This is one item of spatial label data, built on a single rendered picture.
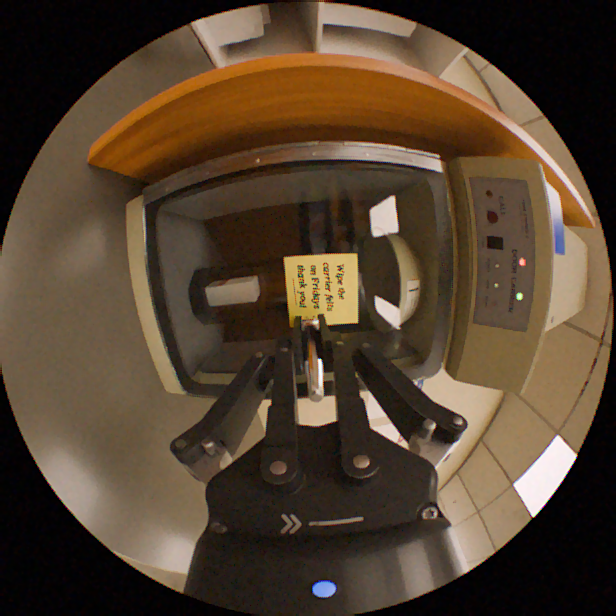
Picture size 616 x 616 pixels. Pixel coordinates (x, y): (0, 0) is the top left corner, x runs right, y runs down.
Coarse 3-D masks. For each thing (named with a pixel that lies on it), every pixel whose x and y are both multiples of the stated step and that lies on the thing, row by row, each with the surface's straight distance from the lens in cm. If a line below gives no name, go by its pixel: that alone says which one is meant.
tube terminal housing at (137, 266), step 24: (456, 216) 31; (456, 240) 30; (144, 264) 31; (456, 264) 30; (144, 288) 32; (456, 288) 30; (144, 312) 33; (456, 312) 31; (168, 360) 33; (168, 384) 37
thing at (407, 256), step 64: (192, 192) 26; (256, 192) 22; (320, 192) 22; (384, 192) 24; (192, 256) 24; (256, 256) 21; (384, 256) 22; (448, 256) 27; (192, 320) 26; (256, 320) 22; (384, 320) 24; (448, 320) 29; (192, 384) 32
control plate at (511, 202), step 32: (480, 192) 30; (512, 192) 31; (480, 224) 29; (512, 224) 30; (480, 256) 28; (512, 256) 29; (480, 288) 29; (512, 288) 29; (480, 320) 30; (512, 320) 30
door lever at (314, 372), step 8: (304, 320) 17; (312, 320) 17; (304, 328) 17; (312, 328) 17; (304, 336) 17; (312, 336) 17; (304, 344) 17; (312, 344) 17; (320, 344) 18; (304, 352) 18; (312, 352) 18; (320, 352) 18; (312, 360) 18; (320, 360) 18; (312, 368) 19; (320, 368) 19; (312, 376) 19; (320, 376) 19; (312, 384) 20; (320, 384) 20; (312, 392) 20; (320, 392) 20; (312, 400) 21; (320, 400) 21
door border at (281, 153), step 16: (288, 144) 24; (320, 144) 24; (336, 144) 24; (368, 144) 25; (384, 144) 26; (240, 160) 25; (256, 160) 24; (272, 160) 24; (288, 160) 23; (304, 160) 23; (384, 160) 25; (400, 160) 26; (416, 160) 28; (432, 160) 30; (192, 176) 27; (208, 176) 25; (160, 192) 29
